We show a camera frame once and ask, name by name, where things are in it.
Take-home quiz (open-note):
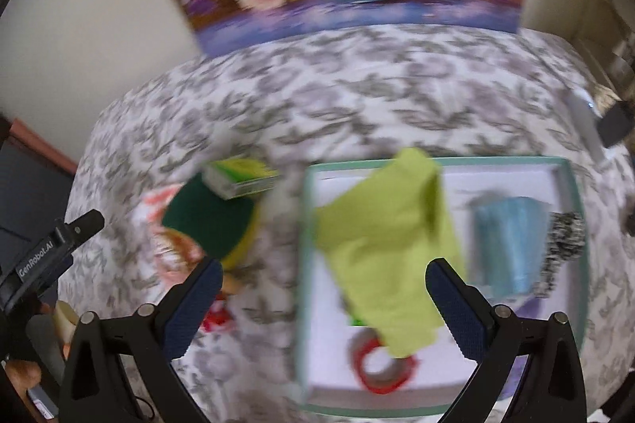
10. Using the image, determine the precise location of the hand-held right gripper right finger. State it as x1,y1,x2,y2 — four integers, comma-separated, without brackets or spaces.
427,257,589,423

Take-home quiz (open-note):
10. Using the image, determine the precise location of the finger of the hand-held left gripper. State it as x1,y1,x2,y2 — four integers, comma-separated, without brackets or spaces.
64,210,106,251

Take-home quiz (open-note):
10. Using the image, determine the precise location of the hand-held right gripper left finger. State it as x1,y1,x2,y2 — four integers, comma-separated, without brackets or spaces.
58,257,225,423

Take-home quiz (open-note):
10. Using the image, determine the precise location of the purple paper card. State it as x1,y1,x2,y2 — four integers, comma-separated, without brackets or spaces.
489,289,546,401

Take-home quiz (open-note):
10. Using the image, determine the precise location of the blue face mask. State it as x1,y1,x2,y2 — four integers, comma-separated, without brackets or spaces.
469,195,551,297

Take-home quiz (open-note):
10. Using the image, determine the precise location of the green and yellow sponge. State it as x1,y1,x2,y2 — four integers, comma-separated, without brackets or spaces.
161,172,261,272

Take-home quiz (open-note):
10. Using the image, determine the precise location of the lime green cloth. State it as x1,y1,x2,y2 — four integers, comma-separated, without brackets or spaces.
312,148,470,359

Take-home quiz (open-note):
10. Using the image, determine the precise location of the red tape roll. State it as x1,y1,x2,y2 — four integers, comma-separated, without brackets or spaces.
347,329,420,396

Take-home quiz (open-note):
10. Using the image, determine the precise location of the teal rimmed white tray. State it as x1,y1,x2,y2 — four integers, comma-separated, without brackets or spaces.
295,155,591,419

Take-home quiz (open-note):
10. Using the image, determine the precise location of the leopard print scrunchie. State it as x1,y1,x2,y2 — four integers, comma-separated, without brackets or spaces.
528,211,586,300

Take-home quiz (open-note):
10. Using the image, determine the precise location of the yellow tape roll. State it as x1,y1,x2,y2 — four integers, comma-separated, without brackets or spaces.
159,227,212,277

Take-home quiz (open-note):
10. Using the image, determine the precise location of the small green cardboard box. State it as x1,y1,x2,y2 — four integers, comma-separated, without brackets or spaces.
202,156,281,200

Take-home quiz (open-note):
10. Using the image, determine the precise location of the white plastic strip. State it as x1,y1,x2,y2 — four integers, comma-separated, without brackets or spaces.
566,88,613,163

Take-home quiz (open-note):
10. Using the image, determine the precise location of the grey floral fleece blanket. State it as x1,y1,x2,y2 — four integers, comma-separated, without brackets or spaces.
57,23,635,423

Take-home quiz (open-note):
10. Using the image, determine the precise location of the black power adapter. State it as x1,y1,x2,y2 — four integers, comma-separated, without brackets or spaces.
598,100,635,148

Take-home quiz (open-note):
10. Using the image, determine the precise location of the reddish brown wooden frame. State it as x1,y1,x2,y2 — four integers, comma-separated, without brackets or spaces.
0,115,79,186

